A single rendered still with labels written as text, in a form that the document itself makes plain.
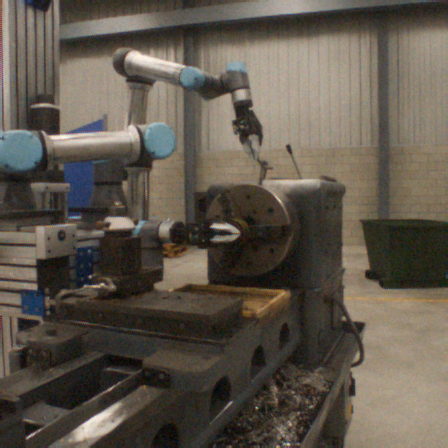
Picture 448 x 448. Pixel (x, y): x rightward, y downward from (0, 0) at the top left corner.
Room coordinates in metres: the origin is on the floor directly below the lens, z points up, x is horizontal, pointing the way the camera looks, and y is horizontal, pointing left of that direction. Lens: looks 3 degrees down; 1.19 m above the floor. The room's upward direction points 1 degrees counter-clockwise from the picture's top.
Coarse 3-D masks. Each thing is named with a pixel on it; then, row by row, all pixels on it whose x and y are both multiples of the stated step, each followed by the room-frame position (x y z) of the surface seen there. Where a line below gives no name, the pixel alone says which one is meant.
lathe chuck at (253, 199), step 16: (240, 192) 1.53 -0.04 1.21; (256, 192) 1.51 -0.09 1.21; (272, 192) 1.50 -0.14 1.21; (208, 208) 1.58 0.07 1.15; (240, 208) 1.53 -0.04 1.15; (256, 208) 1.51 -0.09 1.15; (272, 208) 1.49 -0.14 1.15; (288, 208) 1.50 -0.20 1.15; (256, 224) 1.51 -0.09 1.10; (272, 224) 1.49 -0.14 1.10; (288, 224) 1.46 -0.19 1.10; (256, 240) 1.51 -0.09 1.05; (272, 240) 1.49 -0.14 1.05; (288, 240) 1.46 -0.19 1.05; (240, 256) 1.53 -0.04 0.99; (256, 256) 1.51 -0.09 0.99; (272, 256) 1.49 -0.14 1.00; (288, 256) 1.54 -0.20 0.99; (240, 272) 1.53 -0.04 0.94; (256, 272) 1.51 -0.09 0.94
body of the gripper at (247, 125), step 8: (240, 104) 1.62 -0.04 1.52; (248, 104) 1.65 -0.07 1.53; (240, 112) 1.63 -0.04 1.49; (248, 112) 1.66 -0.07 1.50; (232, 120) 1.63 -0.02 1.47; (240, 120) 1.64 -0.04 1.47; (248, 120) 1.62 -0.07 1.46; (240, 128) 1.63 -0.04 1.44; (248, 128) 1.61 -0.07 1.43; (256, 128) 1.65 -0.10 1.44; (248, 136) 1.69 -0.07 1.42
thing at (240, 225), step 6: (228, 222) 1.39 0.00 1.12; (234, 222) 1.40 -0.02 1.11; (240, 222) 1.42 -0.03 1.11; (240, 228) 1.40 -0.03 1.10; (246, 228) 1.43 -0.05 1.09; (222, 234) 1.42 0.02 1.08; (240, 234) 1.39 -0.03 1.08; (246, 234) 1.42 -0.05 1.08; (234, 240) 1.38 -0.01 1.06; (240, 240) 1.40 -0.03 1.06; (246, 240) 1.43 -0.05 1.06; (234, 246) 1.44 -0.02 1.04
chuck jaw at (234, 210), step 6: (228, 192) 1.55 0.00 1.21; (222, 198) 1.52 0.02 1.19; (228, 198) 1.51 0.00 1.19; (222, 204) 1.52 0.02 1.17; (228, 204) 1.50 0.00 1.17; (234, 204) 1.52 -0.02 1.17; (222, 210) 1.49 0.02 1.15; (228, 210) 1.49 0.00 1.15; (234, 210) 1.49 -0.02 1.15; (228, 216) 1.46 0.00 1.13; (234, 216) 1.46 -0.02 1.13; (240, 216) 1.51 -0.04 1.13
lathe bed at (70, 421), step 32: (288, 320) 1.46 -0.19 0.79; (96, 352) 0.94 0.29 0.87; (256, 352) 1.25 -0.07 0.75; (288, 352) 1.41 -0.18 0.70; (0, 384) 0.78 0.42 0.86; (32, 384) 0.77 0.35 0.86; (64, 384) 0.82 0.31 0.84; (96, 384) 0.90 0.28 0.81; (128, 384) 0.79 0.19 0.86; (224, 384) 1.03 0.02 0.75; (256, 384) 1.15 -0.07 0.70; (32, 416) 0.70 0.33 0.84; (64, 416) 0.65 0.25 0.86; (96, 416) 0.65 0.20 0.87; (128, 416) 0.65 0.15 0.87; (160, 416) 0.75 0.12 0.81; (192, 416) 0.86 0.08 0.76; (224, 416) 0.97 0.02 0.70
